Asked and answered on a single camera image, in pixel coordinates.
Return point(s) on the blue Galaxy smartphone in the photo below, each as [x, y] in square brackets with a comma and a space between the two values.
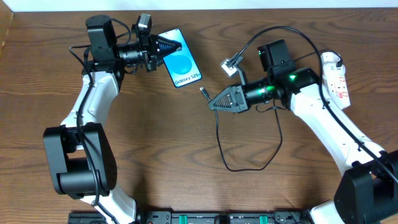
[181, 65]

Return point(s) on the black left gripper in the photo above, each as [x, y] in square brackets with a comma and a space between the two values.
[149, 51]

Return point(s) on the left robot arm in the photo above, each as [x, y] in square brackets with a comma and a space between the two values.
[81, 162]

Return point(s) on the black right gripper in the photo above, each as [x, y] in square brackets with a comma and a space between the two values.
[240, 98]

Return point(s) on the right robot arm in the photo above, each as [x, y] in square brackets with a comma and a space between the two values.
[367, 192]

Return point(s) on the white charger plug adapter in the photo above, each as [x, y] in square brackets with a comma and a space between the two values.
[332, 65]

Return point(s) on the white power strip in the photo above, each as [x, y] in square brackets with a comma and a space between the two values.
[335, 82]

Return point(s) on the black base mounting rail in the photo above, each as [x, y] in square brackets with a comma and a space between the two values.
[168, 217]

